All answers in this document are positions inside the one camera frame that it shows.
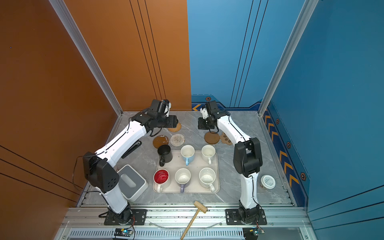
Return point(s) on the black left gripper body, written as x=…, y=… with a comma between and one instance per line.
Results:
x=164, y=122

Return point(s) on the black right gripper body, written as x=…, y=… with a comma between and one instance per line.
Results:
x=205, y=124

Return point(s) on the tan woven rattan coaster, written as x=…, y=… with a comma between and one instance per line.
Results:
x=176, y=129

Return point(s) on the glossy brown round coaster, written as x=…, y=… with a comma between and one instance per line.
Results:
x=160, y=140

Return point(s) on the white woven round coaster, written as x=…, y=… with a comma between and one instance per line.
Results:
x=177, y=140

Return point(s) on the round dark cork coaster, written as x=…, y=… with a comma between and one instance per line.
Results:
x=212, y=138

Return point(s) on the black mug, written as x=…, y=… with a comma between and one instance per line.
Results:
x=165, y=154

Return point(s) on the paw print cork coaster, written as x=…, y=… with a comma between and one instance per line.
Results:
x=225, y=139

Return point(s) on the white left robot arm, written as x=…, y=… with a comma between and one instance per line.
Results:
x=99, y=167

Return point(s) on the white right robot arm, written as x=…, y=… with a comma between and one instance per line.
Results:
x=247, y=157

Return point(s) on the black stapler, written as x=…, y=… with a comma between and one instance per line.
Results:
x=136, y=145

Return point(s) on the white mug back right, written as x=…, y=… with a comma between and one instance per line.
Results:
x=208, y=152

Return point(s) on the light blue mug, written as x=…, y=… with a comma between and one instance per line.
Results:
x=188, y=154

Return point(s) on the red inside white mug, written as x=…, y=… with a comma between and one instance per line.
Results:
x=162, y=180

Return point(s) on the large white mug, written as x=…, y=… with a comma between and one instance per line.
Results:
x=207, y=177

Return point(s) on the beige serving tray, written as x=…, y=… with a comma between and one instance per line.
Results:
x=194, y=167

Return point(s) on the wooden mallet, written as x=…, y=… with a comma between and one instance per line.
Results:
x=200, y=208

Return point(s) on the left green circuit board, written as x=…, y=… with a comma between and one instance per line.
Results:
x=124, y=234

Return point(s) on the green circuit board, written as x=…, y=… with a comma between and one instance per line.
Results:
x=124, y=234
x=251, y=233

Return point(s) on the right green circuit board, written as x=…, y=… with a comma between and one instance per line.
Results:
x=251, y=233

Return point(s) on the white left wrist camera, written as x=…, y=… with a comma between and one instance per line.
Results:
x=162, y=106

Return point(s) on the white mug purple handle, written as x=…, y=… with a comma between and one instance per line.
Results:
x=183, y=178

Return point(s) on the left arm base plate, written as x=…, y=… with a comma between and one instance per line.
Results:
x=136, y=217

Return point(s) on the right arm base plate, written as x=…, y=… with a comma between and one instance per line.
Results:
x=237, y=217

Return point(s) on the aluminium front rail frame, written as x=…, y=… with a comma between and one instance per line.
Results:
x=168, y=222

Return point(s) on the aluminium corner post right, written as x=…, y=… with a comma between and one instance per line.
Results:
x=292, y=43

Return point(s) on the aluminium corner post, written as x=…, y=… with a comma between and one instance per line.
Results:
x=292, y=43
x=74, y=32

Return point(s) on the aluminium corner post left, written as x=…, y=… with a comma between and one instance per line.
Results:
x=74, y=32

